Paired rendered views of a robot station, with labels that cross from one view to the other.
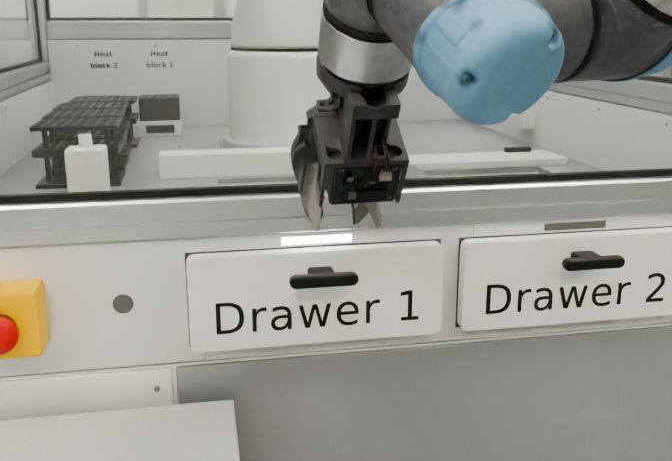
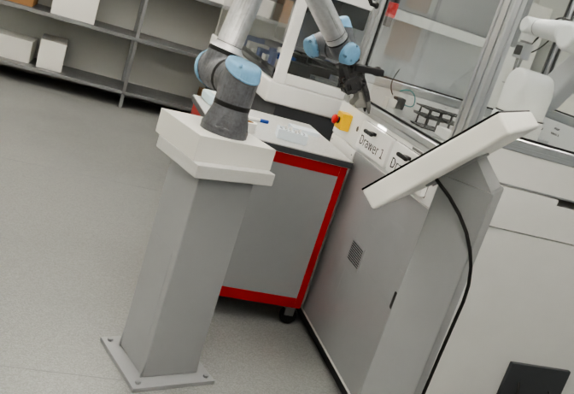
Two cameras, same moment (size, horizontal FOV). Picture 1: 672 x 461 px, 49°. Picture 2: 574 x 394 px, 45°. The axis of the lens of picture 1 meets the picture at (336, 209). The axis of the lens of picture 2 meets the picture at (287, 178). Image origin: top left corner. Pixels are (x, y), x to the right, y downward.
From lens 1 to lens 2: 2.50 m
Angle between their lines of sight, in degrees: 78
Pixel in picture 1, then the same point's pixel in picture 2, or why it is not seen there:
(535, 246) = (404, 149)
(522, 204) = (412, 138)
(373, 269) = (381, 139)
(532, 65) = (307, 45)
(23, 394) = (341, 144)
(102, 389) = (347, 149)
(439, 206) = (401, 130)
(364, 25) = not seen: hidden behind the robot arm
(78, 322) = (352, 130)
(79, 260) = (358, 114)
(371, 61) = not seen: hidden behind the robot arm
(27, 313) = (341, 118)
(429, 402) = not seen: hidden behind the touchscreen
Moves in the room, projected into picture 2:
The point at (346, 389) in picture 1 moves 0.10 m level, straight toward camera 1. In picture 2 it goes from (369, 177) to (344, 169)
